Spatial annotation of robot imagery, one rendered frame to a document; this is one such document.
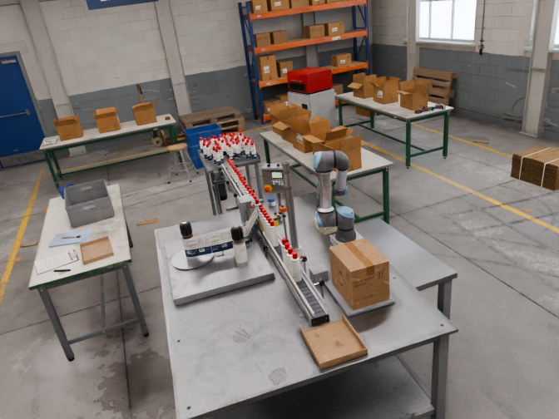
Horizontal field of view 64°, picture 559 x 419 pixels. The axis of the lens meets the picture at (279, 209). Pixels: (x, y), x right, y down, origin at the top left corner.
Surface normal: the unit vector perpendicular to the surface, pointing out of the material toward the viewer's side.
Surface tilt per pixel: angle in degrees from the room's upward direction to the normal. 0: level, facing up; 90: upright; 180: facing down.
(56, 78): 90
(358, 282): 90
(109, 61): 90
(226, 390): 0
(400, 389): 2
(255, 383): 0
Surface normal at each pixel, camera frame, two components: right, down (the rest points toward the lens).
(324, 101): 0.54, 0.31
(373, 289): 0.30, 0.38
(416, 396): -0.12, -0.90
